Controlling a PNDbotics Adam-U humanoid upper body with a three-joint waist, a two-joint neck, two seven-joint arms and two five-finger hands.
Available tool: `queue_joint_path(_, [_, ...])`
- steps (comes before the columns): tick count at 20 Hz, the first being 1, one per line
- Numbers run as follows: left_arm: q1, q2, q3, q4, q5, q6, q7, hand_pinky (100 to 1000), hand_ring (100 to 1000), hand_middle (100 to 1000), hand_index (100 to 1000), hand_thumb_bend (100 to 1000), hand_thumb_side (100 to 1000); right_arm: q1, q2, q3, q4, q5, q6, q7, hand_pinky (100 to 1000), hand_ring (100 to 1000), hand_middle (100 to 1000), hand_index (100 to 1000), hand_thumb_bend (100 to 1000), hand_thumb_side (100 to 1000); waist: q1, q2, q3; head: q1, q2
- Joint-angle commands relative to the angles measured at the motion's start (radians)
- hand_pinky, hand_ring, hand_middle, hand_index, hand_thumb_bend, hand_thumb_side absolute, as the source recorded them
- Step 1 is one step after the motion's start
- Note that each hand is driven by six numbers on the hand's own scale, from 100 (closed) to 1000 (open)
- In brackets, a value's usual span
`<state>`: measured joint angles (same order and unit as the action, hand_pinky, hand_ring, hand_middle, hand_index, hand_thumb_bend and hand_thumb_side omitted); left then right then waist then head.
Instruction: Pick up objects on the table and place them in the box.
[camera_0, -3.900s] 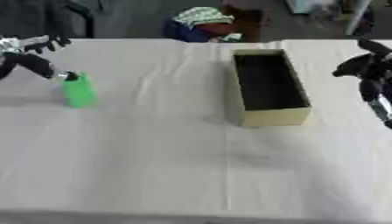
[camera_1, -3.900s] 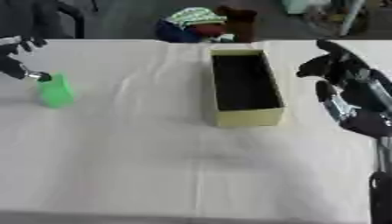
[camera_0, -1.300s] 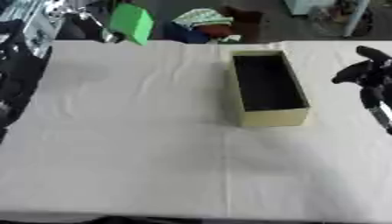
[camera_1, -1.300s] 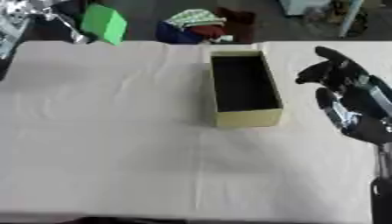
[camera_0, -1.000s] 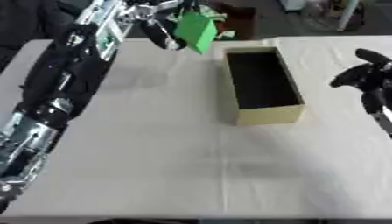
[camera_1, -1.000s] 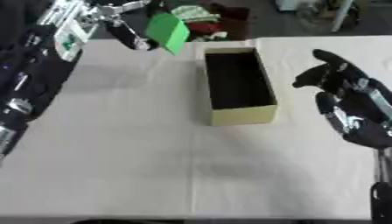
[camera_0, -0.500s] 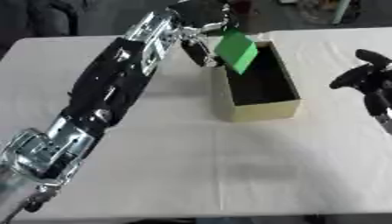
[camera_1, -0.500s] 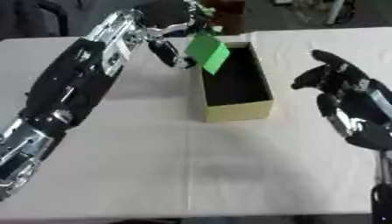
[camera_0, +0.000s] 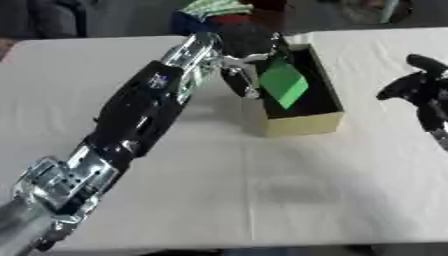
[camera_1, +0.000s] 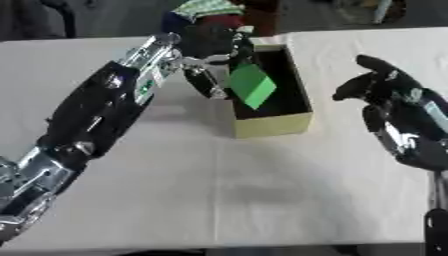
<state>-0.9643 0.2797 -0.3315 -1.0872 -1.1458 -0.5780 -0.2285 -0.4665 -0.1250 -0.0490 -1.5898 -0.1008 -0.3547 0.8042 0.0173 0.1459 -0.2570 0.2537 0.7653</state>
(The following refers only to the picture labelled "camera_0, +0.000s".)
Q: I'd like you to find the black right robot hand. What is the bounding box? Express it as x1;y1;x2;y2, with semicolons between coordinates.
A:
374;53;448;134

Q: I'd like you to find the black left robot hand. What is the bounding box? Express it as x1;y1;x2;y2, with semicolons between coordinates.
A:
213;20;293;100

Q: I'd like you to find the green block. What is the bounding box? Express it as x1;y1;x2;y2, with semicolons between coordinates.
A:
257;58;310;110

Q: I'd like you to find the tan cardboard box black inside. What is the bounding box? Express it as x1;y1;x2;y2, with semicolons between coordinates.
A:
241;43;347;138

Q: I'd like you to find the pile of colourful cloth items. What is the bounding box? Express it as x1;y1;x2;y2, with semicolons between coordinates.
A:
169;0;289;36

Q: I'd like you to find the dark chair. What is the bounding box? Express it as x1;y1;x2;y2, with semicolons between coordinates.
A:
0;0;90;40

